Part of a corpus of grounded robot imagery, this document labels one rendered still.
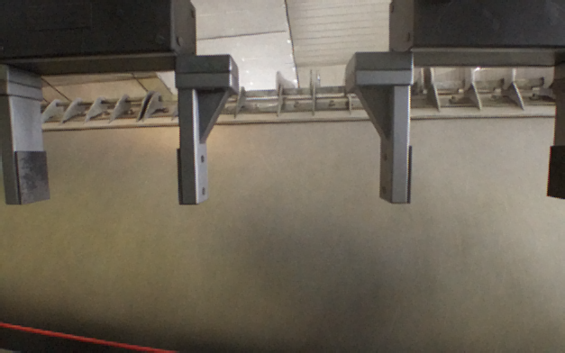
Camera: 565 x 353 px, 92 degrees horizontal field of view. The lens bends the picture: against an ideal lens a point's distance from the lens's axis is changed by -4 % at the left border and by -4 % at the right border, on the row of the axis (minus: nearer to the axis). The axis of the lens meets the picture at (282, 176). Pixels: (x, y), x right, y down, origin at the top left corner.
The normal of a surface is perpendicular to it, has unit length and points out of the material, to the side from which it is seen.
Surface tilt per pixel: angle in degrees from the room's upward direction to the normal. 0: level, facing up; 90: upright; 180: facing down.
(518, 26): 90
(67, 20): 90
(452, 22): 90
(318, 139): 43
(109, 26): 90
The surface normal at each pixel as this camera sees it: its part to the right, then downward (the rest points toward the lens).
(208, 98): -0.03, 0.09
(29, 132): 1.00, -0.01
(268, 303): -0.18, -0.26
